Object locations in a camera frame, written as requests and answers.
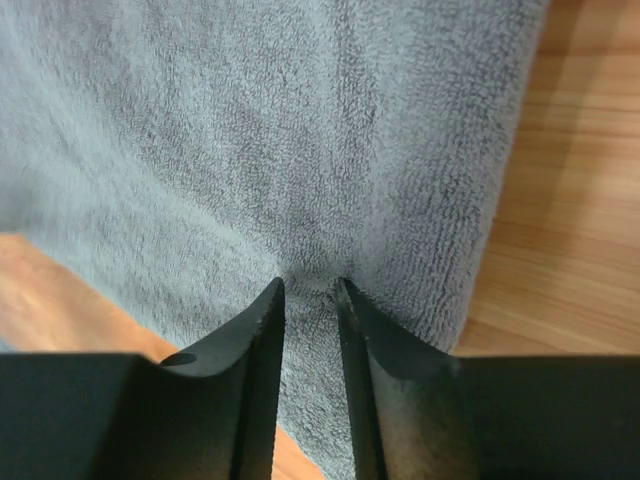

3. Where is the grey towel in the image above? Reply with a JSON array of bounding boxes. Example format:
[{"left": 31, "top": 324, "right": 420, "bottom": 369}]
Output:
[{"left": 1, "top": 1, "right": 548, "bottom": 479}]

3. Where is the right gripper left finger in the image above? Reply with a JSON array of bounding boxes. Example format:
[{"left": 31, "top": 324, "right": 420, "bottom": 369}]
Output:
[{"left": 1, "top": 278, "right": 285, "bottom": 479}]

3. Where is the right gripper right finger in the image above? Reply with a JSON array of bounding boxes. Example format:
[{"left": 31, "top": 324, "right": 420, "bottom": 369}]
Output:
[{"left": 336, "top": 280, "right": 639, "bottom": 479}]

